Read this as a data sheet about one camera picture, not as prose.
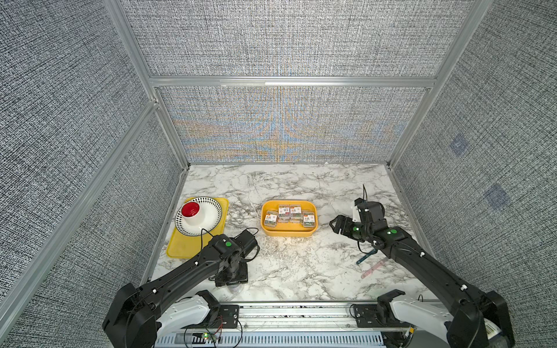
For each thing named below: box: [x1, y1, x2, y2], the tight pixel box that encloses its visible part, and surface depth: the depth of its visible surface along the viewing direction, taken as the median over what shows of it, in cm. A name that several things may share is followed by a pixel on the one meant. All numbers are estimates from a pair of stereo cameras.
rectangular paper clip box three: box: [290, 204, 302, 224], surface depth 97 cm
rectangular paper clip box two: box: [277, 204, 291, 224], surface depth 97 cm
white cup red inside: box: [180, 201, 206, 227], surface depth 95 cm
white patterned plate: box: [174, 196, 223, 237], surface depth 100 cm
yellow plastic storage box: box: [261, 200, 319, 238], surface depth 96 cm
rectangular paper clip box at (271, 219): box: [263, 210, 278, 228], surface depth 94 cm
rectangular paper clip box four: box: [303, 211, 316, 228], surface depth 94 cm
